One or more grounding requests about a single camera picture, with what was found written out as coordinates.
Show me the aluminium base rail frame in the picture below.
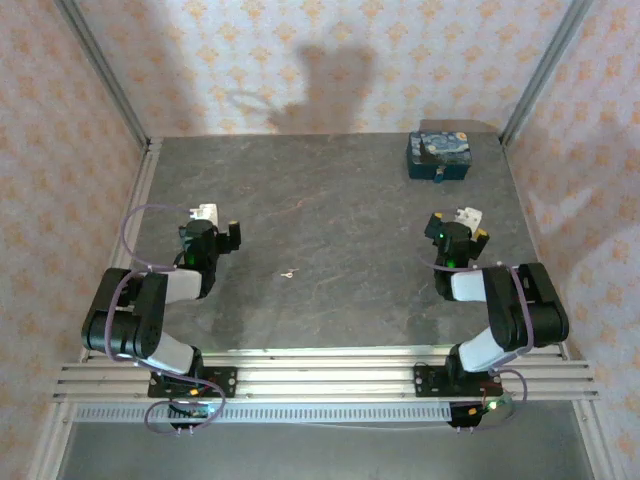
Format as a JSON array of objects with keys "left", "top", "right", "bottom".
[{"left": 52, "top": 347, "right": 601, "bottom": 402}]

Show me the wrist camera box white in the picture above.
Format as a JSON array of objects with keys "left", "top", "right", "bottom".
[
  {"left": 193, "top": 202, "right": 220, "bottom": 226},
  {"left": 453, "top": 207, "right": 484, "bottom": 231}
]

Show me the aluminium table side rail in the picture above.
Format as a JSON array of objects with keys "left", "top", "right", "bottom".
[
  {"left": 37, "top": 139, "right": 164, "bottom": 480},
  {"left": 499, "top": 139, "right": 612, "bottom": 480}
]

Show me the aluminium frame post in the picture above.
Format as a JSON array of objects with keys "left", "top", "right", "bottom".
[
  {"left": 54, "top": 0, "right": 151, "bottom": 147},
  {"left": 499, "top": 0, "right": 596, "bottom": 147}
]

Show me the slotted grey cable tray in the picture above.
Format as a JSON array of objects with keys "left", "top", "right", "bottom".
[{"left": 74, "top": 403, "right": 454, "bottom": 424}]

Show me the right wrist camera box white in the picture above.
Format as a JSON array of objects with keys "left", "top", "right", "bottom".
[{"left": 453, "top": 207, "right": 484, "bottom": 231}]

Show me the small control board green light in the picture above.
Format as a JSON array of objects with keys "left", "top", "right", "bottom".
[
  {"left": 187, "top": 399, "right": 221, "bottom": 419},
  {"left": 479, "top": 394, "right": 516, "bottom": 416}
]

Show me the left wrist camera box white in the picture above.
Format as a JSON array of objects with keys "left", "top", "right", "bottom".
[{"left": 193, "top": 202, "right": 220, "bottom": 226}]

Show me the blue starry night print box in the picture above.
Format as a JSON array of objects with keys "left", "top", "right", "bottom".
[{"left": 405, "top": 130, "right": 475, "bottom": 182}]

